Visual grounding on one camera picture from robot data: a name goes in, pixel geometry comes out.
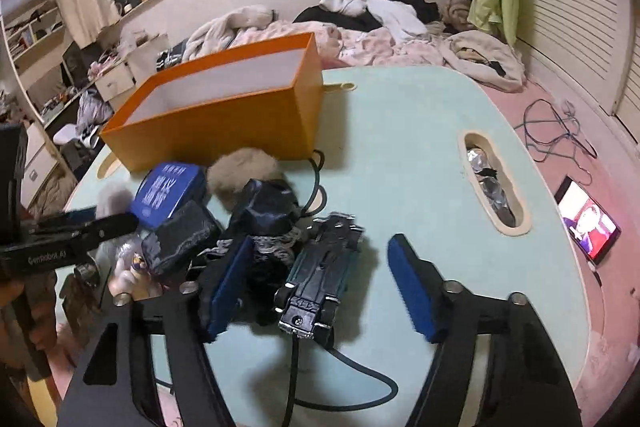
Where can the mint cartoon-print desktop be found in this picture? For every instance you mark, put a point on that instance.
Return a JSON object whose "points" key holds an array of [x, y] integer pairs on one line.
{"points": [[410, 132]]}

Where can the white drawer cabinet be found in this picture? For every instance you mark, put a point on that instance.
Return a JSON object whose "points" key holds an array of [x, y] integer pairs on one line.
{"points": [[117, 79]]}

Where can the brown fuzzy garment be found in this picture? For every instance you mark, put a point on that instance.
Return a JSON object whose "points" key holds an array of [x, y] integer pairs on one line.
{"points": [[455, 14]]}

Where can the grey-brown fur pom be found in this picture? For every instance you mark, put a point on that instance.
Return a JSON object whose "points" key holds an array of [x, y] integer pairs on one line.
{"points": [[240, 172]]}

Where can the small doll figurine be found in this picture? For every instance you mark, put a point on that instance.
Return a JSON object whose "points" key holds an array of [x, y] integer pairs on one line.
{"points": [[135, 279]]}

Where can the white bookshelf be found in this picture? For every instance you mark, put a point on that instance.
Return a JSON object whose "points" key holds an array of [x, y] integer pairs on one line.
{"points": [[30, 37]]}

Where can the white fleece garment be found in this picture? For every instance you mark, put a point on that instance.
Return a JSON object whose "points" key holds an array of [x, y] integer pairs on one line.
{"points": [[225, 24]]}

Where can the orange cardboard box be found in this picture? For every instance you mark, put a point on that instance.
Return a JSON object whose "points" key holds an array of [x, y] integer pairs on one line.
{"points": [[215, 132]]}

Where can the black glittery pouch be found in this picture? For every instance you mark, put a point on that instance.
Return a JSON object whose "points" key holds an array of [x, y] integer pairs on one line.
{"points": [[180, 232]]}

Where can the black lace-trimmed cloth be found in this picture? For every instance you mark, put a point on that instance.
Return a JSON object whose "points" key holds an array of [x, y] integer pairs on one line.
{"points": [[265, 207]]}

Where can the pink blanket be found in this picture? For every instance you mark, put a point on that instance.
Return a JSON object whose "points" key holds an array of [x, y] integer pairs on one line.
{"points": [[380, 47]]}

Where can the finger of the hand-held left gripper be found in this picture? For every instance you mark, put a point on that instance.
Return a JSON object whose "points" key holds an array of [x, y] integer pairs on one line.
{"points": [[110, 227]]}

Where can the small blue box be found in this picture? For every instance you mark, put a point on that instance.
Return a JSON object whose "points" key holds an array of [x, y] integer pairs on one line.
{"points": [[165, 194]]}

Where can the white louvered closet door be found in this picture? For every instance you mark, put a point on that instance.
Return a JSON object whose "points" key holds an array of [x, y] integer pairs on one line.
{"points": [[565, 7]]}

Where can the black garment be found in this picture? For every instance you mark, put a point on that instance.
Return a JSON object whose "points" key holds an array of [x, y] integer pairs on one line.
{"points": [[320, 17]]}

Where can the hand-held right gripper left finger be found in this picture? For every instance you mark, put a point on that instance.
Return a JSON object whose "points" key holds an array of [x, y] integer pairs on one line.
{"points": [[227, 287]]}

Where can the tablet with lit screen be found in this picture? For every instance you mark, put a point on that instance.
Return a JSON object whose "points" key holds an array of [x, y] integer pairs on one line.
{"points": [[587, 219]]}

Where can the lilac plastic bag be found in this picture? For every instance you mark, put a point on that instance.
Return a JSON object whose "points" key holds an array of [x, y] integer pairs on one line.
{"points": [[95, 107]]}

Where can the beige towel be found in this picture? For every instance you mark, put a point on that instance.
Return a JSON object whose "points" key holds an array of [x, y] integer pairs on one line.
{"points": [[475, 44]]}

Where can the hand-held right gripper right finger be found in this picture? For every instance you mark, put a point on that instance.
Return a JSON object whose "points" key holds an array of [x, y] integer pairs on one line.
{"points": [[415, 287]]}

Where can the black toy car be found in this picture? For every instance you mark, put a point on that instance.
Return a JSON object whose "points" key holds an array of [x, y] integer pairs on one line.
{"points": [[315, 272]]}

